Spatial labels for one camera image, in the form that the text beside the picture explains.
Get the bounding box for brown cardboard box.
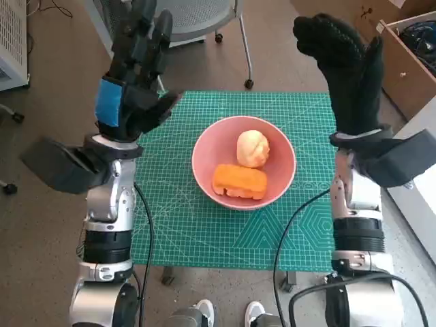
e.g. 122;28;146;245
354;0;436;35

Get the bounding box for wooden crate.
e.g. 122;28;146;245
376;12;436;122

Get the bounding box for grey white left robot foot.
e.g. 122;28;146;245
170;299;215;327

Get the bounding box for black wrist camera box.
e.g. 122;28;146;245
356;128;436;189
19;135;110;196

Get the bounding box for black table caster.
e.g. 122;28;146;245
160;266;176;286
279;270;297;293

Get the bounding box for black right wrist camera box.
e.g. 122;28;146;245
356;128;436;189

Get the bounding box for grey white right robot foot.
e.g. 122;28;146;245
245;301;285;327

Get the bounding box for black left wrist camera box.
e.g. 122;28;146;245
19;135;110;196

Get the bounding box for green cutting mat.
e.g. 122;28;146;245
130;90;339;273

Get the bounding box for thin black floor cable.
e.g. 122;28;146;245
27;0;74;20

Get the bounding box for pink bowl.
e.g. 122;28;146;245
191;115;296;211

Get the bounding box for grey white robot foot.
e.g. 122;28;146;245
170;299;215;327
245;301;285;327

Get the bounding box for tangled black cables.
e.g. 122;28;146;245
399;24;436;81

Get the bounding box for round bread roll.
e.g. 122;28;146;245
236;129;270;169

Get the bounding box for white perforated cabinet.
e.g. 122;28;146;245
0;0;31;92

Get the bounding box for black left hand blue tape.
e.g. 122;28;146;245
95;0;184;141

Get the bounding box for black caster chair base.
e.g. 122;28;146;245
0;103;25;196

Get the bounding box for grey mesh office chair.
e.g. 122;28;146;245
155;0;255;90

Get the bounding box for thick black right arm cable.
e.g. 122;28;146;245
288;272;431;327

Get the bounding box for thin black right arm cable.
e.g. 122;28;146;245
272;189;333;327

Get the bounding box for black gloved right hand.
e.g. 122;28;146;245
292;12;385;136

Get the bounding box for white desk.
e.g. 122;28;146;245
384;95;436;266

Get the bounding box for orange sliced bread loaf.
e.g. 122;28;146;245
211;163;268;201

